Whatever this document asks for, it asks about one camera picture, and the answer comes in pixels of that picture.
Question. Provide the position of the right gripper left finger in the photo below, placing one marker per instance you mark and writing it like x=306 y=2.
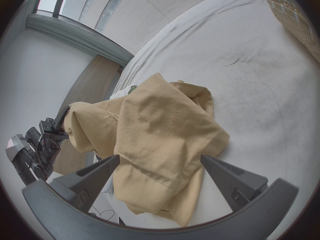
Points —
x=95 y=181

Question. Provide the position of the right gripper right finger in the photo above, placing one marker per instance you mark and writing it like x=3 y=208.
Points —
x=226 y=184

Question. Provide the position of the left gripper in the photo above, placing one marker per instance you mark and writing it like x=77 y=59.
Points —
x=53 y=135

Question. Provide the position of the tan shorts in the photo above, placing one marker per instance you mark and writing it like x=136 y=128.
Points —
x=162 y=134

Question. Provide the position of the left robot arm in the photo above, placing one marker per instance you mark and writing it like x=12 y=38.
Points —
x=17 y=146

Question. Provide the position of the white garment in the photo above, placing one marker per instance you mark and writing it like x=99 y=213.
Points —
x=120 y=94

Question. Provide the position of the green garment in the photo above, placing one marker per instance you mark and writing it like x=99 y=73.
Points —
x=132 y=89

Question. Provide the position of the bed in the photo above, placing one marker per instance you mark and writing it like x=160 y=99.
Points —
x=250 y=84

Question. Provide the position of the round woven basket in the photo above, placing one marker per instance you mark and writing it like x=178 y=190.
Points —
x=295 y=26

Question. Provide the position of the grey-green curtain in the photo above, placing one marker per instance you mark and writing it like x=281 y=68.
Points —
x=75 y=34

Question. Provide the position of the window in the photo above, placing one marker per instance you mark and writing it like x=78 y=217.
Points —
x=137 y=14

